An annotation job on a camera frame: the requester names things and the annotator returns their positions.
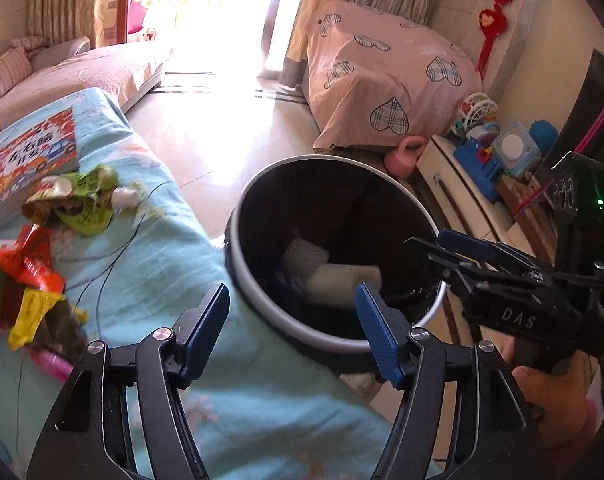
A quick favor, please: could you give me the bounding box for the pink plastic wrapper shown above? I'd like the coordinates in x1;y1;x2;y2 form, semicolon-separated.
29;347;75;383

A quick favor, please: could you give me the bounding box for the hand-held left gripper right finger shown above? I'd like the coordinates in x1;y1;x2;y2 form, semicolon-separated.
355;281;550;480

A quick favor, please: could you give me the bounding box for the red heart hanging ornament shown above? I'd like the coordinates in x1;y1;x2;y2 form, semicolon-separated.
476;0;525;73

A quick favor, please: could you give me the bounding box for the black trash bin white rim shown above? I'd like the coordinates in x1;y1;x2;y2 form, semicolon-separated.
224;155;447;356

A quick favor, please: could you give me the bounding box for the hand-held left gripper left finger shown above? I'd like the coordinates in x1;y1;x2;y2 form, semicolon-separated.
26;284;231;480

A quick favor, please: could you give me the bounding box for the pink plaid pillow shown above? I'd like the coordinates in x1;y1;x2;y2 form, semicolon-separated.
9;36;48;53

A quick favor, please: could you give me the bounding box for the person's right hand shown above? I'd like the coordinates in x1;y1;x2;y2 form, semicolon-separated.
502;335;602;453

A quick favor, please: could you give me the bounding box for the dark brown snack wrapper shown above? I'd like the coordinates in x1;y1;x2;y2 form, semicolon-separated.
32;305;89;357

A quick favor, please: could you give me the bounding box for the blue spiky ball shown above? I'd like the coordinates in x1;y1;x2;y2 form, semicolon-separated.
529;120;560;153

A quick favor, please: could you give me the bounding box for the wooden toy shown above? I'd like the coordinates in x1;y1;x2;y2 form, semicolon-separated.
496;170;547;216

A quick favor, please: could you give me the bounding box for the small white tissue ball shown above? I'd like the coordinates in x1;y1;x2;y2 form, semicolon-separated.
111;187;142;209

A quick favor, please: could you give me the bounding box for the red snack wrapper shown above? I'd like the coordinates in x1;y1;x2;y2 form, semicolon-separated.
0;225;65;293

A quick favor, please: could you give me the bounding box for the magenta cloth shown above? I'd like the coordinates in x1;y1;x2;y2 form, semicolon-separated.
129;2;149;33

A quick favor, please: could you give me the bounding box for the blue toy truck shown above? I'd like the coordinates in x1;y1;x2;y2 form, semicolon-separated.
454;140;502;203

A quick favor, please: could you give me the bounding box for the white ribbed tissue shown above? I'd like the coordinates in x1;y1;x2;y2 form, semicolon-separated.
282;237;329;281

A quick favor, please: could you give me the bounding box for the red wooden post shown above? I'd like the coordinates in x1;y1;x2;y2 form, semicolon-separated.
114;0;135;43

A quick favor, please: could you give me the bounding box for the pink toy kettlebell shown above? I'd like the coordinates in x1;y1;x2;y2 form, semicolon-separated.
384;136;427;179

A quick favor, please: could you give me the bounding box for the pink striped pillow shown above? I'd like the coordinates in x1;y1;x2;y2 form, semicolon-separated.
0;46;33;111

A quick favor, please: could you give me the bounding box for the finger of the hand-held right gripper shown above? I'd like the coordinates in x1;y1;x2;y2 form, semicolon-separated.
404;237;482;306
438;229;545;273

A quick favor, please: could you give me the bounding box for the pink heart-print cover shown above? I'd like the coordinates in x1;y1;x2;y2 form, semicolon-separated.
306;0;484;151

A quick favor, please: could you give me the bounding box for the black television screen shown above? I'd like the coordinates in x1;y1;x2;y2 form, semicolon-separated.
536;50;604;201

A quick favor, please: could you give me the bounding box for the white low cabinet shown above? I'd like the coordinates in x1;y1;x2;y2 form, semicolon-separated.
417;135;557;351

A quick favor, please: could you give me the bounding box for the white cage rattle ball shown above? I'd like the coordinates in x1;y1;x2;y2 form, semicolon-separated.
456;92;497;128

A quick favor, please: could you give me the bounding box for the green snack wrapper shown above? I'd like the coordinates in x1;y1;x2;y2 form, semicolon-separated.
22;166;120;237

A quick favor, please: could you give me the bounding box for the colourful children's book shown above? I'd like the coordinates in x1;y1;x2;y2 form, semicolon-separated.
0;107;80;226

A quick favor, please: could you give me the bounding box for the pink hoop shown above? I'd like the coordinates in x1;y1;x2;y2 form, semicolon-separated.
516;85;604;216

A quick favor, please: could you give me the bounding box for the light blue toy cube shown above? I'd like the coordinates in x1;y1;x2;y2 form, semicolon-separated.
492;122;541;176

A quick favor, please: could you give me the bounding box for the light blue floral blanket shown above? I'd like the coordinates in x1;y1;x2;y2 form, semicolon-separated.
0;87;443;480

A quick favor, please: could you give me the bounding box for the pink sofa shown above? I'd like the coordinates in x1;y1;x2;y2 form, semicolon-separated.
0;36;173;131

